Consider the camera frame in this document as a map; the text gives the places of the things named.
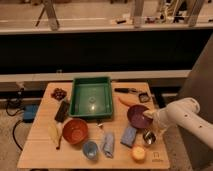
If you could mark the black handled knife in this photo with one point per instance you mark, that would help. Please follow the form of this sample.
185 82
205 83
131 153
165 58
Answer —
127 90

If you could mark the dark grape bunch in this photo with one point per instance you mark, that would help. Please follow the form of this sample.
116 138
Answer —
58 94

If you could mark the blue sponge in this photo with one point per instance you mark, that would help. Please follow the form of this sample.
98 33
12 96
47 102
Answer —
128 136

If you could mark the purple bowl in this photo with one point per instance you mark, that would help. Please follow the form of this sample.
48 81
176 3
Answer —
136 117

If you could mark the orange bowl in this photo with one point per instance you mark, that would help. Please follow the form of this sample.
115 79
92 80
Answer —
75 131

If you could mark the blue power box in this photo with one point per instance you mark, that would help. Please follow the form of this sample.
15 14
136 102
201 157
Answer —
30 113

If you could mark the black rectangular block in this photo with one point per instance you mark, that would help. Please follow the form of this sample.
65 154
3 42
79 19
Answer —
62 111

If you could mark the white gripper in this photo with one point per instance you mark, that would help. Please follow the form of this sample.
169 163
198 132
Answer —
157 116

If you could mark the yellow banana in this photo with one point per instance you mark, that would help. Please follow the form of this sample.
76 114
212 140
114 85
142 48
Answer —
55 133

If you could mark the small blue cup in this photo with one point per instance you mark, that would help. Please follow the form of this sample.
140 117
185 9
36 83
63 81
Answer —
90 150

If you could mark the small black square box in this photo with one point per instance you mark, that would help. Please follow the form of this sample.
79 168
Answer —
144 97

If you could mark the small metal cup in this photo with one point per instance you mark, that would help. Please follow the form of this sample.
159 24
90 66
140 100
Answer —
149 137

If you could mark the green plastic tray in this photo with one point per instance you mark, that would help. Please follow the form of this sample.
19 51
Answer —
91 98

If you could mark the orange carrot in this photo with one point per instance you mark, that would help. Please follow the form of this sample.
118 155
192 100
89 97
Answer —
126 103

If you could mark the yellow round fruit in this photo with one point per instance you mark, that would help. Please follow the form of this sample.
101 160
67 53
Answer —
138 153

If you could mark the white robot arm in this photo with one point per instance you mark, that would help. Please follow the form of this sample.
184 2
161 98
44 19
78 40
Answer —
184 113

